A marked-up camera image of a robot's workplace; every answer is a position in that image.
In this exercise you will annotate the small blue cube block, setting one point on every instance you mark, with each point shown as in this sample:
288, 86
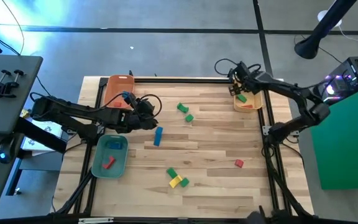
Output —
126, 94

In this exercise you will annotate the green cube block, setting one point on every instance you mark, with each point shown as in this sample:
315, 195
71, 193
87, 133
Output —
189, 118

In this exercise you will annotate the green panel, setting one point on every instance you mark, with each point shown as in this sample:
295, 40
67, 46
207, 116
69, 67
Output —
346, 140

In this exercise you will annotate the green half-cylinder block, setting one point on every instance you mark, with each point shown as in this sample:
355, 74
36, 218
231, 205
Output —
184, 182

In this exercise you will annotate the red wedge block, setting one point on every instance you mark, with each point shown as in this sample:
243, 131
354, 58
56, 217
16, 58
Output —
247, 106

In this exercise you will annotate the blue long wedge block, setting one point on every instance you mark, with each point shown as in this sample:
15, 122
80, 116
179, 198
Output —
158, 136

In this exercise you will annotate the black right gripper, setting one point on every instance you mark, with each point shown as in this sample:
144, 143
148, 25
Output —
250, 81

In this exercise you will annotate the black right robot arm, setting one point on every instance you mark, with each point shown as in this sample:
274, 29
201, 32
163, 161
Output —
291, 90

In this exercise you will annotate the green rectangular block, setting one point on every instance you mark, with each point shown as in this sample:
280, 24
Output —
171, 173

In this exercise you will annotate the silver metal bracket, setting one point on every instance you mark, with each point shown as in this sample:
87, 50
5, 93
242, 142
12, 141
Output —
95, 221

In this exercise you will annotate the silver mounting plate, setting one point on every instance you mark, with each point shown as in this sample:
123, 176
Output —
266, 129

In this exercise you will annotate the green arch block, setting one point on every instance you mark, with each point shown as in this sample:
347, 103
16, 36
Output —
180, 107

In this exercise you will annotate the teal plastic bin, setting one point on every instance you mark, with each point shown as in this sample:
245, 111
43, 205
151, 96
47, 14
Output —
99, 168

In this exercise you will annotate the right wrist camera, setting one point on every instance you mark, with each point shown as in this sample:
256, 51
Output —
242, 68

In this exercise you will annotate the small red block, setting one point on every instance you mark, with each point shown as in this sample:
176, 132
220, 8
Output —
117, 104

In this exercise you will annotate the orange plastic bin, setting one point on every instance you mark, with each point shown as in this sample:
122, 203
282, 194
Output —
117, 87

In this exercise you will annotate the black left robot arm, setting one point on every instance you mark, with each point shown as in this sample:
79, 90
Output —
73, 112

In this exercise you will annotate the yellow plastic bin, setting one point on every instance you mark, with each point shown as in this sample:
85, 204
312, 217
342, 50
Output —
255, 101

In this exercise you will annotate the black computer mouse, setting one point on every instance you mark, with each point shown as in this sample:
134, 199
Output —
6, 149

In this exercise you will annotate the black table frame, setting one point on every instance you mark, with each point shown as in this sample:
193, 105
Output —
197, 80

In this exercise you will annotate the yellow arch block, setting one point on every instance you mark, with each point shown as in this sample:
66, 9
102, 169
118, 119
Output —
174, 183

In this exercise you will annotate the red arch block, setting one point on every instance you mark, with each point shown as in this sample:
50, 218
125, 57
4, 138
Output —
108, 164

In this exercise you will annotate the white printed booklet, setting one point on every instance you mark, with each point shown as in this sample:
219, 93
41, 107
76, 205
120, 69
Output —
47, 127

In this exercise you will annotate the black desk leg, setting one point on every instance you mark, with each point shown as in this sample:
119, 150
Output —
39, 133

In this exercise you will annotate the green wedge block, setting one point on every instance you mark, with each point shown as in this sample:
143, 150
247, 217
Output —
241, 98

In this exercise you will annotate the red cube block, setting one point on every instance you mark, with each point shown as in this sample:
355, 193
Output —
239, 163

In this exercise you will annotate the black tower pole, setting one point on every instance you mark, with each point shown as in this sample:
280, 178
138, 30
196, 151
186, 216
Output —
322, 28

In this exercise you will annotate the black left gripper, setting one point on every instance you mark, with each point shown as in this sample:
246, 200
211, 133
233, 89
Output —
143, 118

